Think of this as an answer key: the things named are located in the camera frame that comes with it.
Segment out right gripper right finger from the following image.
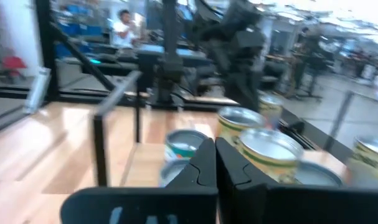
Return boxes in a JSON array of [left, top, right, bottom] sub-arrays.
[[215, 137, 378, 224]]

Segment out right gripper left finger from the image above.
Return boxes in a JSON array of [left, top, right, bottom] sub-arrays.
[[60, 138, 220, 224]]

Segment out orange red labelled tin can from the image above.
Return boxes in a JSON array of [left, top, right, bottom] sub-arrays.
[[159, 158, 192, 187]]

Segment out yellow green labelled tin can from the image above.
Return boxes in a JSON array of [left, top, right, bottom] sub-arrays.
[[216, 106, 267, 147], [237, 128, 305, 184]]

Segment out carrot print tin can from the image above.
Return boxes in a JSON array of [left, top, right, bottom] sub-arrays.
[[164, 129, 210, 162]]

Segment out yellow corn tin can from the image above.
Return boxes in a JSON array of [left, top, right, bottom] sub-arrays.
[[347, 135, 378, 189]]

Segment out teal pink labelled tin can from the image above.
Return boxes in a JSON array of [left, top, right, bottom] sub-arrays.
[[293, 161, 345, 187]]

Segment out person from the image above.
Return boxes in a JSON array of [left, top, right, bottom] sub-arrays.
[[112, 9, 140, 50], [294, 26, 322, 93]]

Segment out blue sheet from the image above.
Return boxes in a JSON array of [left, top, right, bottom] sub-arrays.
[[135, 44, 207, 60]]

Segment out silvery bar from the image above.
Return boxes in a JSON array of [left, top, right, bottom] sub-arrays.
[[22, 67, 52, 114]]

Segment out blue storage bins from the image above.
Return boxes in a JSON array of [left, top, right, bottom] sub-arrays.
[[55, 4, 106, 59]]

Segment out red chair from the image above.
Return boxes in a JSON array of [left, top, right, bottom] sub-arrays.
[[1, 55, 28, 79]]

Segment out wooden shelf with black frame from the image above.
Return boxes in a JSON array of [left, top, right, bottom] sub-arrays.
[[92, 70, 354, 189]]

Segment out black aluminium table frame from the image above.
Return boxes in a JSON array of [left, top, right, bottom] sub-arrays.
[[0, 0, 364, 162]]

